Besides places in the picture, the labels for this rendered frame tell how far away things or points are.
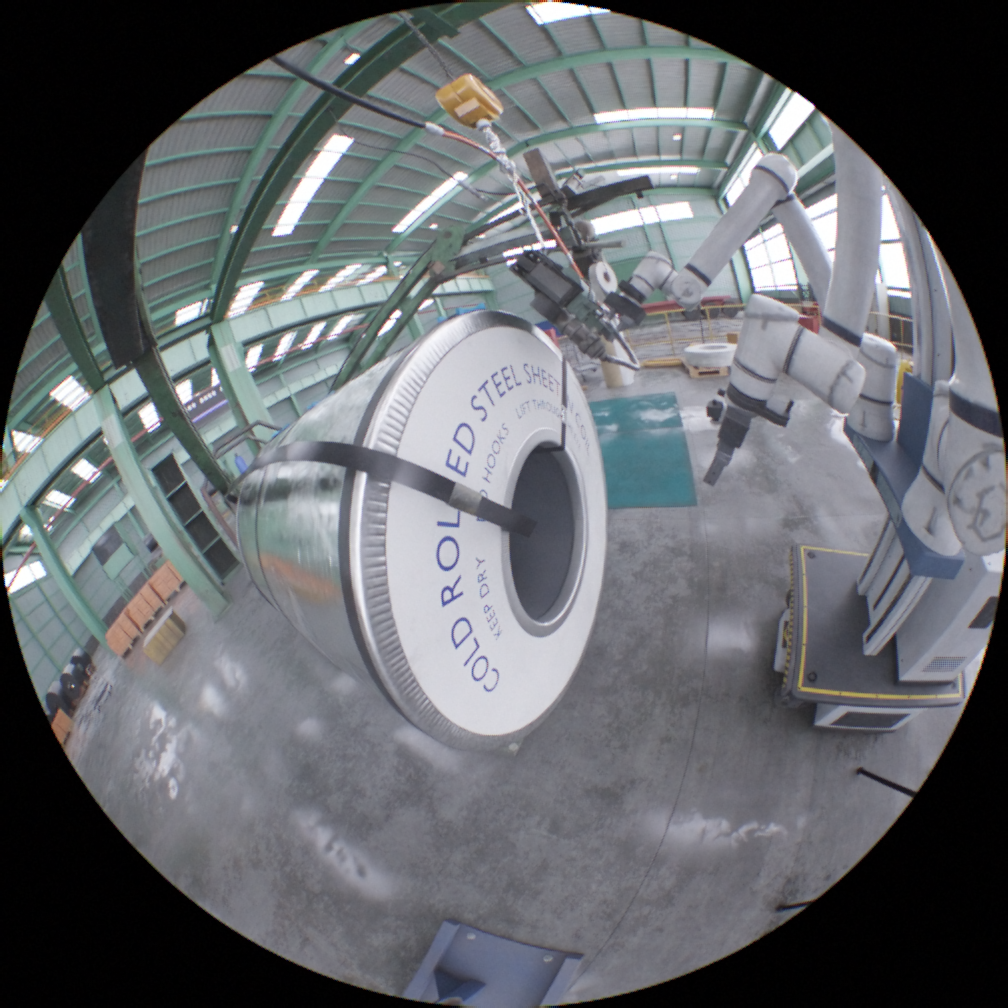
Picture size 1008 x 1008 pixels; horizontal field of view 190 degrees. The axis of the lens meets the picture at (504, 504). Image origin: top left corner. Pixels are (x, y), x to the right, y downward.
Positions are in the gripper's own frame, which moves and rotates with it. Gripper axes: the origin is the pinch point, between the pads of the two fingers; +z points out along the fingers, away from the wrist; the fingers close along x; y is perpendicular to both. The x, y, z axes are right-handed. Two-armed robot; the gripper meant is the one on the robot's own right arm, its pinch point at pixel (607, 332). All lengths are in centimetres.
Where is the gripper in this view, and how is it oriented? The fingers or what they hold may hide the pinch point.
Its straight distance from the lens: 104.3
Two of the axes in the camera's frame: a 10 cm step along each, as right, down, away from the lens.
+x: -6.4, -7.0, 3.1
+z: -5.0, 6.9, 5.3
